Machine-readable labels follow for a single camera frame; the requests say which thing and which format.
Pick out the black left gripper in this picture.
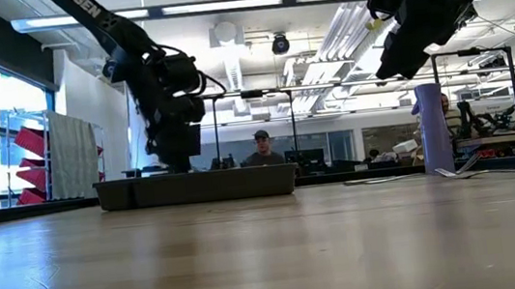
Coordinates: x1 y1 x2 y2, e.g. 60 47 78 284
125 62 206 180

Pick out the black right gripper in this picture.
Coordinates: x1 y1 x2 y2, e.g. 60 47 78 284
365 0 486 84

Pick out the grey cutlery tray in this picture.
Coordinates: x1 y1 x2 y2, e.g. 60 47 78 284
92 159 300 217

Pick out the steel fork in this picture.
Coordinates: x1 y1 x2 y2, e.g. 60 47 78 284
432 147 515 190
342 170 427 188

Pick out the yellow hanging tag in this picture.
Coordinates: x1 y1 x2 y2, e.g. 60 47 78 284
364 16 386 33

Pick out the person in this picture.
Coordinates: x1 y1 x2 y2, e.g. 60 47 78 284
440 91 465 141
236 127 287 170

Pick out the periwinkle spray bottle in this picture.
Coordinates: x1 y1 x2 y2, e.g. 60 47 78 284
408 80 457 178

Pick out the white cardboard box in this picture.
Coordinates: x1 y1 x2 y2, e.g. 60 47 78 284
390 138 421 157

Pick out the grey hanging cloth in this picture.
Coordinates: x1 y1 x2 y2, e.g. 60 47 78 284
42 105 104 202

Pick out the black equipment box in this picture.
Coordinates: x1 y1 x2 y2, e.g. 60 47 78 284
282 146 328 179

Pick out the wooden workbench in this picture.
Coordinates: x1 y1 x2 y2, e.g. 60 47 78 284
453 132 515 152

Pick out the red storage bin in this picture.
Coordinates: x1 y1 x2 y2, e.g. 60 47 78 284
14 185 50 207
12 123 53 162
14 165 51 194

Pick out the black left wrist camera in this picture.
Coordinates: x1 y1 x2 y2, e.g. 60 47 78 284
165 94 209 128

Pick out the black metal station frame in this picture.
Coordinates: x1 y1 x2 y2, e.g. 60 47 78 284
430 43 515 144

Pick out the black ceiling camera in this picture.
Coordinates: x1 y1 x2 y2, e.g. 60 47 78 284
454 2 481 30

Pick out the metal wire shelf rack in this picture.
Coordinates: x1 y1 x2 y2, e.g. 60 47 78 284
0 101 111 209

